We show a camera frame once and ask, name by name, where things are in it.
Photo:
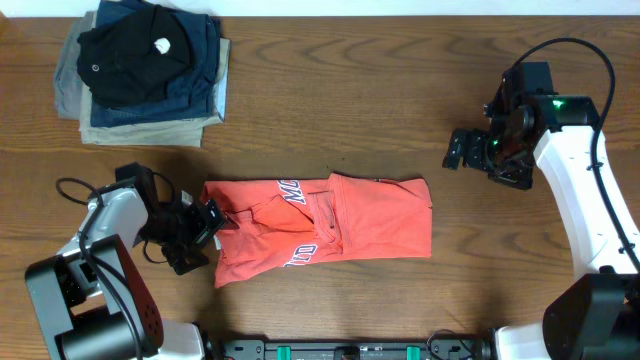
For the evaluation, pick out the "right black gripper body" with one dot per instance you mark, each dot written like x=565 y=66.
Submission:
x=487 y=154

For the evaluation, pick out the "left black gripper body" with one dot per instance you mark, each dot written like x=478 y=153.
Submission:
x=177 y=230

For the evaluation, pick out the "red printed t-shirt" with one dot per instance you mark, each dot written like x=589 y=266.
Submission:
x=291 y=223

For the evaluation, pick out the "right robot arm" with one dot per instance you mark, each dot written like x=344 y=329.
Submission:
x=533 y=127

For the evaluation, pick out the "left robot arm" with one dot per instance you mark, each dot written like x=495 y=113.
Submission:
x=90 y=299

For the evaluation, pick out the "beige folded garment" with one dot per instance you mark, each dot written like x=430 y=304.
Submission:
x=187 y=132

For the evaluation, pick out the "navy folded garment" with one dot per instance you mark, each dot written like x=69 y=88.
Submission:
x=188 y=95

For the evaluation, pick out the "light blue folded garment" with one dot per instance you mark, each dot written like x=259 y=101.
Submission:
x=220 y=95

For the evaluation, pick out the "black folded garment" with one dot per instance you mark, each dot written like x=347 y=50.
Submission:
x=132 y=60

